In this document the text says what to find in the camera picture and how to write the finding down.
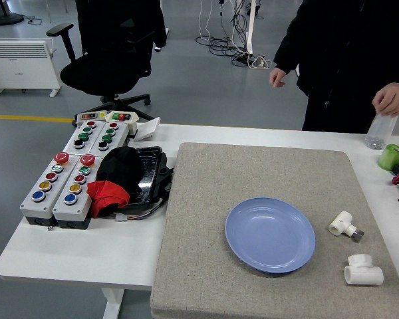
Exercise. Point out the white tee pipe metal end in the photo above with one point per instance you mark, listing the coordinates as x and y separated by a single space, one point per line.
340 222

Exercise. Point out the person's left hand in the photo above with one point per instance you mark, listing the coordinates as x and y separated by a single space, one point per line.
394 98

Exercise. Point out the white green-red switch box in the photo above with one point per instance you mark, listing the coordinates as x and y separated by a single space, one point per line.
121 116

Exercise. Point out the person's right forearm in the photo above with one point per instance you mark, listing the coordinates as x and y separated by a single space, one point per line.
287 53

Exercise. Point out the five-button control box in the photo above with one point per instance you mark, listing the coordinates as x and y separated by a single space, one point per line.
38 196
70 198

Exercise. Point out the white table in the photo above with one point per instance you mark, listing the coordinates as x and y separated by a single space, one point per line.
86 249

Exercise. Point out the black jacket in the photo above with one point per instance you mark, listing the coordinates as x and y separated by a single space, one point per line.
96 20

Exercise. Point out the black and red cloth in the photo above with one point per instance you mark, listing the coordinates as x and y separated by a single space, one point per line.
119 169

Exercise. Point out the person's right hand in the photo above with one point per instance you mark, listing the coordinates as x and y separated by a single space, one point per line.
277 78

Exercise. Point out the white panel heater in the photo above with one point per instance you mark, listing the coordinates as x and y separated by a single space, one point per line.
20 69

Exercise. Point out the black round stand base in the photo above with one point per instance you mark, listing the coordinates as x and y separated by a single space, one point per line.
6 19

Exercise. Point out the black tray device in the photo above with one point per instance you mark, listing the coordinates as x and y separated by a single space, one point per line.
149 172

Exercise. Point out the blue plastic plate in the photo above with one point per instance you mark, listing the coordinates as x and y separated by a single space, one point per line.
269 239

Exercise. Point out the white floor power strip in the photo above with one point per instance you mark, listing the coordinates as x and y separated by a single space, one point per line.
259 63

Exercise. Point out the white desk leg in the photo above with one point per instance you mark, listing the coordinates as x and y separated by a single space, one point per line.
251 26

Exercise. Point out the clear bottle red cap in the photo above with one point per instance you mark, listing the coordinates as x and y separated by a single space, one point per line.
380 131

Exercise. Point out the white wall switch panel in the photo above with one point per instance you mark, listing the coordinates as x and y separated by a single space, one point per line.
148 129

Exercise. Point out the green plastic cup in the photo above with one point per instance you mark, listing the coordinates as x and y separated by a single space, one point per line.
387 159

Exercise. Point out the grey switch box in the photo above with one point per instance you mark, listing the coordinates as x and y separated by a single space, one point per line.
88 116

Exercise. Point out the grey-brown mat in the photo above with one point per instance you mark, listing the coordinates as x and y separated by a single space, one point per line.
219 182

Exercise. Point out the person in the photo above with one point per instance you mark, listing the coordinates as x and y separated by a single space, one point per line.
336 50

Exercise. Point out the black office chair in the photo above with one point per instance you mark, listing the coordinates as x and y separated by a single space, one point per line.
96 73

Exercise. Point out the plain white tee pipe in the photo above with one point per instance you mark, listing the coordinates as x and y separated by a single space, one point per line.
364 276

